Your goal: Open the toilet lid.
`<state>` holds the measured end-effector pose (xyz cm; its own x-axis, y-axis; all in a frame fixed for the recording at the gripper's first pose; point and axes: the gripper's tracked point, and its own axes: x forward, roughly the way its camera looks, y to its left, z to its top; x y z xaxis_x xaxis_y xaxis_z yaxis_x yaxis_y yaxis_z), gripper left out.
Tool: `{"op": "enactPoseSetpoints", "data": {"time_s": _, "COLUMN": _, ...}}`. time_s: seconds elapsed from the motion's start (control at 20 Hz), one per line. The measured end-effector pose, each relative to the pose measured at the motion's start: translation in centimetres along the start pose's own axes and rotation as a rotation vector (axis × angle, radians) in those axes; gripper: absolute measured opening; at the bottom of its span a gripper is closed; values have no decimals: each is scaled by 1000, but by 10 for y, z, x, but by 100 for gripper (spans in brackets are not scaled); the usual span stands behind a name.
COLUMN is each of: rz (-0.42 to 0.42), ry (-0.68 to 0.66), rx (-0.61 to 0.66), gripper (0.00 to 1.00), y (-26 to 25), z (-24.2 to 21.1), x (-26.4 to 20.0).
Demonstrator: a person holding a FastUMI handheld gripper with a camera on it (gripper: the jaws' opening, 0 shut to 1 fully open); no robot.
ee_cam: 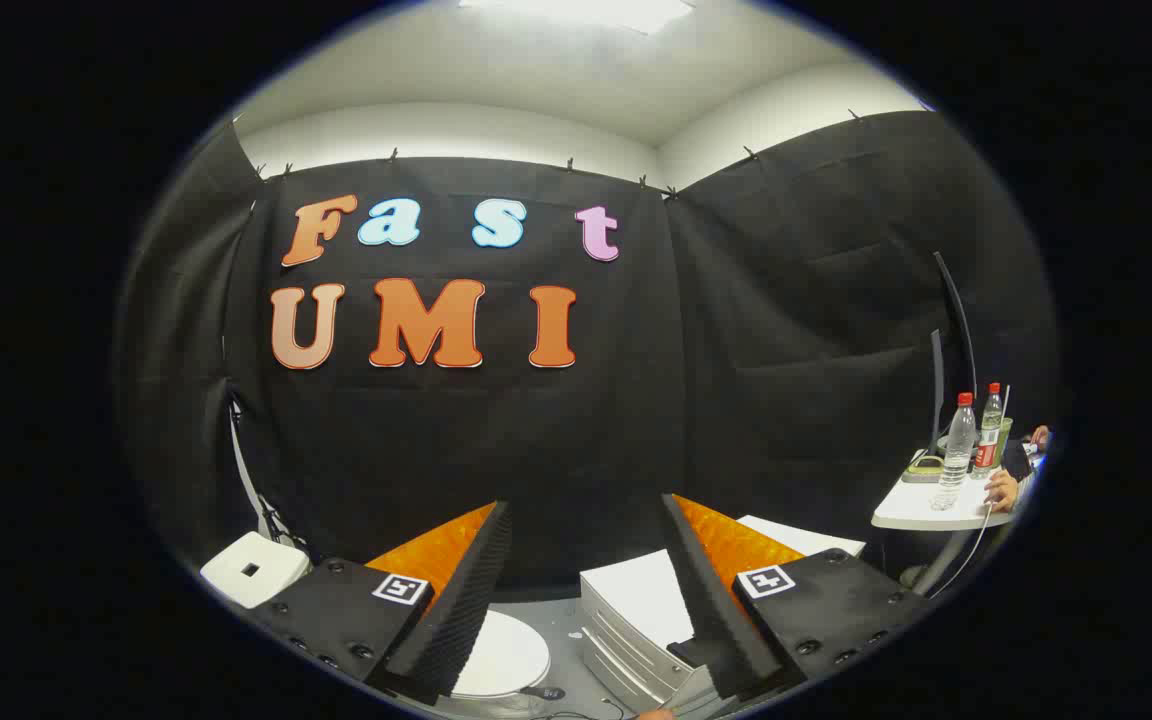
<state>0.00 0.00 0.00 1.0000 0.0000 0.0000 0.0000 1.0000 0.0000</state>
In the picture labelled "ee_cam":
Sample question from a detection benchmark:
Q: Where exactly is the clear water bottle red cap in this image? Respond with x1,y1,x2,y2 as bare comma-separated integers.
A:
931,392,979,511

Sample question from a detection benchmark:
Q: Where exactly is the white box with square hole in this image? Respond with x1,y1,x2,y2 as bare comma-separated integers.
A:
200,531,313,610

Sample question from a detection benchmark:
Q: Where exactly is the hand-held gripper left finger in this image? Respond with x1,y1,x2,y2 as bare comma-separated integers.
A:
246,500,514,706

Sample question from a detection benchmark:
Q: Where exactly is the white stand pole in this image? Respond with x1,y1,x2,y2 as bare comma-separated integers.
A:
228,398,279,541

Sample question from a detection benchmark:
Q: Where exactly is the green cup with straw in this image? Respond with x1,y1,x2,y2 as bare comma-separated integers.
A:
994,385,1017,471

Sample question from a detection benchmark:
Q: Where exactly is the white drawer cabinet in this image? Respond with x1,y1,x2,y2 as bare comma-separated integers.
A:
579,515,867,713

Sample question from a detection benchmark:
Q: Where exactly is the red label drink bottle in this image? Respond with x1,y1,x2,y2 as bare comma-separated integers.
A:
971,383,1004,479

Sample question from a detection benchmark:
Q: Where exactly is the black backdrop cloth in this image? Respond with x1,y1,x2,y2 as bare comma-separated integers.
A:
114,110,1062,601

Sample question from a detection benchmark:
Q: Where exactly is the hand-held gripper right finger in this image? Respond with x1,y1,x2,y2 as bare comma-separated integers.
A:
660,492,930,701

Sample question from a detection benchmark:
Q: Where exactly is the white hanging cable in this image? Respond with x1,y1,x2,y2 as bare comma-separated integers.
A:
934,500,997,598

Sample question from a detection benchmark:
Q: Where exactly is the white side table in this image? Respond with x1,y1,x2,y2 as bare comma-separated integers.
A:
871,465,1019,597

